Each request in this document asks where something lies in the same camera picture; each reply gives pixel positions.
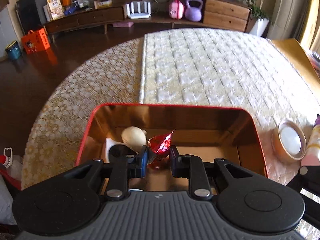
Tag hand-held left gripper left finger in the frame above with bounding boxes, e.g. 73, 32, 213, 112
65, 145, 148, 201

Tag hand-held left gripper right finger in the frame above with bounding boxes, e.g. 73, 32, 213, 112
170, 145, 253, 201

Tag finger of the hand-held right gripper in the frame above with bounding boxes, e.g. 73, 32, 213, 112
286, 165, 320, 230

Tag red candy wrapper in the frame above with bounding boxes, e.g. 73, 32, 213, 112
147, 129, 175, 165

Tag garlic bulb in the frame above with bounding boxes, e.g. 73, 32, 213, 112
121, 127, 148, 153

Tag white sunglasses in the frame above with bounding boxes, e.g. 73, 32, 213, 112
105, 137, 139, 164

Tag white and yellow bottle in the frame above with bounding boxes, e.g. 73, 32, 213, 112
301, 124, 320, 167

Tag red metal tin box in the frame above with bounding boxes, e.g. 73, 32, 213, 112
75, 103, 268, 180

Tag quilted cream table mat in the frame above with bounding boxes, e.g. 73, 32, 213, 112
139, 27, 320, 178

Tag stack of plastic folders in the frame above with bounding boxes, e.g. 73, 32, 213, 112
307, 51, 320, 71

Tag plastic jug with red cap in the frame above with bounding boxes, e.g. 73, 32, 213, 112
0, 147, 23, 180

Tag white router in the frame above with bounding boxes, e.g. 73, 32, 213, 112
125, 1, 152, 20

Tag purple kettlebell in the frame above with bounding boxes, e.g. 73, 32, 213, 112
184, 0, 203, 22

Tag pink toy case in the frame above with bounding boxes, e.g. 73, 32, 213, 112
169, 0, 185, 20

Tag yellow curtain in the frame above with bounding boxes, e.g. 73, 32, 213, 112
299, 0, 320, 53

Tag wooden tv cabinet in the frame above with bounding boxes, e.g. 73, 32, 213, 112
42, 0, 252, 42

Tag orange gift box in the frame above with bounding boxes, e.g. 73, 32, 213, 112
21, 28, 51, 55

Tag beige flat box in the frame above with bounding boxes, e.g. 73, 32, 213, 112
94, 0, 113, 9

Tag blue bucket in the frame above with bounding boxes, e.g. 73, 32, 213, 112
5, 40, 22, 60

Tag standing air conditioner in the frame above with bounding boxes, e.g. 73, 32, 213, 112
260, 0, 300, 39

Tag printed snack box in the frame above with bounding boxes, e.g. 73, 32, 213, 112
47, 0, 65, 20

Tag black fridge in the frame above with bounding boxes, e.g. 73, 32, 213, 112
15, 0, 50, 34

